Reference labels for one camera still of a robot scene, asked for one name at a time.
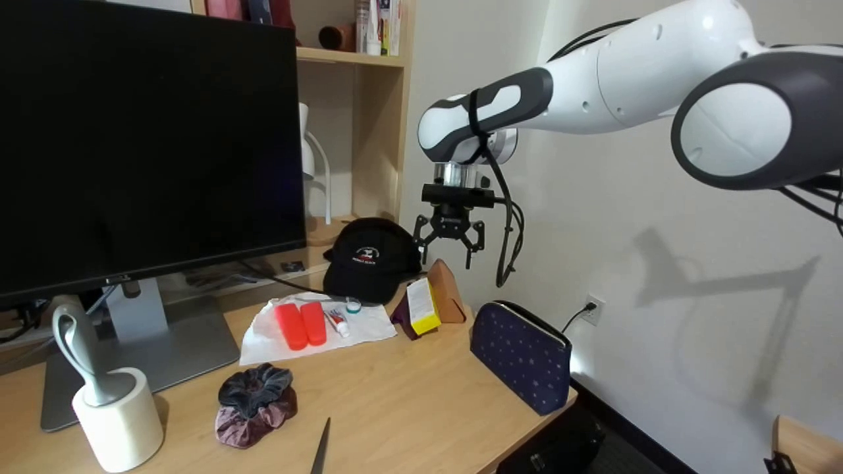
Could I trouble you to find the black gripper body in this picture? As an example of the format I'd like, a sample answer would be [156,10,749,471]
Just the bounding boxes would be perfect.
[431,164,468,240]

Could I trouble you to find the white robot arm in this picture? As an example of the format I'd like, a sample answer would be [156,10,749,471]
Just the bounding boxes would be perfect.
[414,0,843,252]

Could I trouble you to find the black baseball cap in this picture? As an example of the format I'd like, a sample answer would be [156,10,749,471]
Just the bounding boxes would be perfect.
[325,218,421,303]

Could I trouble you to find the yellow white small box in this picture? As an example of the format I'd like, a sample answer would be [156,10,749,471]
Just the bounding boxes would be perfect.
[405,276,439,336]

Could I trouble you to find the navy star pattern pouch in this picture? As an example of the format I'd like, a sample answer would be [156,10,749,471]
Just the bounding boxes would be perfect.
[468,301,572,415]

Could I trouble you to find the white plastic bag red items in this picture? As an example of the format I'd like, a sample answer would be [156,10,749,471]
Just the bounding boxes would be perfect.
[240,297,398,365]

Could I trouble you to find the wooden shelf unit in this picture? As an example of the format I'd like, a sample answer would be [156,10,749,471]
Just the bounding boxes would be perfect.
[190,0,417,231]

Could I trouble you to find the dark velvet scrunchie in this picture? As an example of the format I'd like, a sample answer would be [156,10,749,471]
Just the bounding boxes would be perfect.
[213,364,298,447]

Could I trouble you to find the silver monitor stand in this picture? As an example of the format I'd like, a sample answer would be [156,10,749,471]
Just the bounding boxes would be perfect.
[40,280,240,433]

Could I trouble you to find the black computer monitor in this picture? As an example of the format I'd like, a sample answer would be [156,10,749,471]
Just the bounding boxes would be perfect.
[0,0,305,303]

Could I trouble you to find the white cylindrical tape dispenser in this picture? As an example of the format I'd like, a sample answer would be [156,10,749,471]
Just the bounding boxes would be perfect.
[52,305,163,474]

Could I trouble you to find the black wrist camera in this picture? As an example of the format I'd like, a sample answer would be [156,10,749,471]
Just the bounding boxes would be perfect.
[421,184,495,209]

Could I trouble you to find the wall socket plug cable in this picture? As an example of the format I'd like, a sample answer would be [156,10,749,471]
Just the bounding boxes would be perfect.
[560,297,603,336]

